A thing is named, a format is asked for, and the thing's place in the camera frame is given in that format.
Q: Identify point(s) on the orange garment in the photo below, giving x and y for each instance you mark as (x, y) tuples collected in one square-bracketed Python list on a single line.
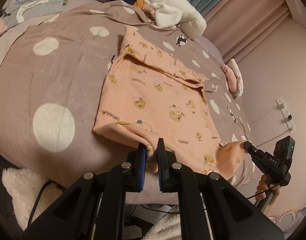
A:
[(139, 2)]

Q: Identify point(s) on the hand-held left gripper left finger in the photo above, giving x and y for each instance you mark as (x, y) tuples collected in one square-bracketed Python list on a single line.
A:
[(142, 170)]

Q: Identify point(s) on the pearl bead ornament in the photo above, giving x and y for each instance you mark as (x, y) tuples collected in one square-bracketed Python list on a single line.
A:
[(287, 216)]

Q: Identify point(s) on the white fluffy blanket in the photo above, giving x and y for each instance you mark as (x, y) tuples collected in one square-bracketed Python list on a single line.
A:
[(172, 7)]

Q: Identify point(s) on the pink curtain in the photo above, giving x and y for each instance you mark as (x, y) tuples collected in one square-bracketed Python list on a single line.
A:
[(242, 17)]

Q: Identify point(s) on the white wall power strip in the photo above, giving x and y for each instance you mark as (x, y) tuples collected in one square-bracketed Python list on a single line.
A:
[(286, 113)]

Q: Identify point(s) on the white fluffy rug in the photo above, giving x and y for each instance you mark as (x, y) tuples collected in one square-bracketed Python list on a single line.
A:
[(20, 192)]

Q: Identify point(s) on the light pink small garment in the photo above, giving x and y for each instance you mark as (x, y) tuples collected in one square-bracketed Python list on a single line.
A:
[(149, 12)]

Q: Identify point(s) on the bed with lilac sheet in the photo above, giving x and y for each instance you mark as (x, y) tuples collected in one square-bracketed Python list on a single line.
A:
[(78, 2)]

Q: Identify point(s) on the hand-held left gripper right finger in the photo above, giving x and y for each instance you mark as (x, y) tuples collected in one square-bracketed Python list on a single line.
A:
[(160, 175)]

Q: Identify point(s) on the pink folded cloth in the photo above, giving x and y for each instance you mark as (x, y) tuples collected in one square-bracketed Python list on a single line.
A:
[(230, 77)]

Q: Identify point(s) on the beige fleece clothing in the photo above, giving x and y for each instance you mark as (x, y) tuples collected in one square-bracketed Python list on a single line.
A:
[(167, 226)]

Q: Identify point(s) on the white folded cloth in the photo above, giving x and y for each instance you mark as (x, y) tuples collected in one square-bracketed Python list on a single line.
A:
[(236, 70)]

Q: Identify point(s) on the person's right hand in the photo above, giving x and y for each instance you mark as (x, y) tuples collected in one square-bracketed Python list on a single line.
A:
[(262, 186)]

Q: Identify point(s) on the grey-blue garment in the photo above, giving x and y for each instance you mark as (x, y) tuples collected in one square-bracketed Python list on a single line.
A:
[(35, 10)]

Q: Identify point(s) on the peach bear-print baby shirt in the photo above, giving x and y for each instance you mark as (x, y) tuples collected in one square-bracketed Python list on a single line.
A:
[(155, 97)]

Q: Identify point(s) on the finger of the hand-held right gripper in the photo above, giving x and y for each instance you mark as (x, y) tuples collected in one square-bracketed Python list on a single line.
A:
[(252, 152)]

